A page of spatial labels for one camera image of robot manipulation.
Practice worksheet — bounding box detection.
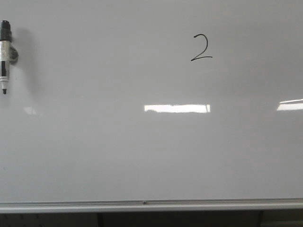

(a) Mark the black and white whiteboard marker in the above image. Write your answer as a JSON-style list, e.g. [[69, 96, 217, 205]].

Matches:
[[0, 20, 18, 94]]

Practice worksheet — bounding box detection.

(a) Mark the white whiteboard with aluminium frame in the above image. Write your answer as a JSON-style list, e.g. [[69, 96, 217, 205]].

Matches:
[[0, 0, 303, 213]]

